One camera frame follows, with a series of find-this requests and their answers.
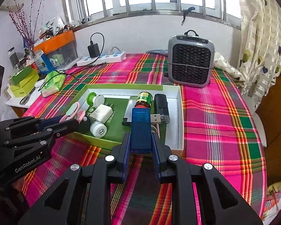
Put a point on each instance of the pink green plaid cloth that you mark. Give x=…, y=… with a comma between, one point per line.
x=213, y=126

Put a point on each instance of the green and white spool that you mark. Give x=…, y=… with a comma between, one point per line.
x=91, y=98

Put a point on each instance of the grey floral cloth roll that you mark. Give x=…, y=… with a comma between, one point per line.
x=158, y=51

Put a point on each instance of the wooden wardrobe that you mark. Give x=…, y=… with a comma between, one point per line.
x=276, y=112

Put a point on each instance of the dark glass jar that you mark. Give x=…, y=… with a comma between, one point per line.
x=13, y=57

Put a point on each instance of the green tissue pack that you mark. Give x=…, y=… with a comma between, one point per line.
x=52, y=82

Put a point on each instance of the pink tool with pale oval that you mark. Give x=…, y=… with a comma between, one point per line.
x=78, y=116

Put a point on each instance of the white charger plug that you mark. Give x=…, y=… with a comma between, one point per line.
x=100, y=113

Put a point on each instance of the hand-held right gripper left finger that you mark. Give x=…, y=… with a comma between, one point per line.
x=126, y=155

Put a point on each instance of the colourful printed cloth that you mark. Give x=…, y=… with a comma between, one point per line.
x=276, y=201

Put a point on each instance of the shallow green cardboard box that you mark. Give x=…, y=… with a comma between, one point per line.
x=118, y=119

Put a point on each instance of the clear storage bin orange lid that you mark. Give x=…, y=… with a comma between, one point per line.
x=60, y=38

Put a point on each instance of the black device with clear cap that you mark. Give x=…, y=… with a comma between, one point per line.
x=160, y=103

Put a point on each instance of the metal window grille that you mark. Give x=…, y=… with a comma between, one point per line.
x=154, y=13

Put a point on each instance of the lime green cardboard box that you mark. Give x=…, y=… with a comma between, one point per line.
x=21, y=90

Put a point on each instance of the dark green flat box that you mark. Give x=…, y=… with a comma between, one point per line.
x=21, y=75

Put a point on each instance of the blue and white box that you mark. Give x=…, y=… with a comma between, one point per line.
x=42, y=63

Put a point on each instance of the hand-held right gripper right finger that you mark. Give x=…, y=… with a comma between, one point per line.
x=155, y=155

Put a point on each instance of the blue translucent device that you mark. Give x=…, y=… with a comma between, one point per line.
x=140, y=129

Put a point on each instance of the white oblong object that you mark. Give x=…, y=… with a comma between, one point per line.
x=41, y=84

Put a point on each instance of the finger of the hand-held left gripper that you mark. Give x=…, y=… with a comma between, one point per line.
x=50, y=121
x=65, y=125

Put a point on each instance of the dried purple flower branches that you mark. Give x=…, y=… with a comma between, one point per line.
x=25, y=21

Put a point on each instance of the white power strip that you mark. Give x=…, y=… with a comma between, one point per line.
x=107, y=57

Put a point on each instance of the pile of small packets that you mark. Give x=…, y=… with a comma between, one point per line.
x=56, y=27

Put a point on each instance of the cream patterned curtain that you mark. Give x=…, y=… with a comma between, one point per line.
x=262, y=39

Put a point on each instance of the grey portable heater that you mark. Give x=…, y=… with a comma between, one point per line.
x=189, y=61

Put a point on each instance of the white leaf print pillow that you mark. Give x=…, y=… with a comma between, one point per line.
x=227, y=70

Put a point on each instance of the black disc with white dots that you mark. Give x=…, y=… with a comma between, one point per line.
x=84, y=126

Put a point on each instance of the red lid glass jar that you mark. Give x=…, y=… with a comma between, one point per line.
x=144, y=97

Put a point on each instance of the black power adapter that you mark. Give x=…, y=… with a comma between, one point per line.
x=93, y=49

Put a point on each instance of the small white round jar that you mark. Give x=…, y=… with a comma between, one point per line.
x=98, y=130

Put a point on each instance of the black window latch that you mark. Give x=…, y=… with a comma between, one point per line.
x=186, y=11

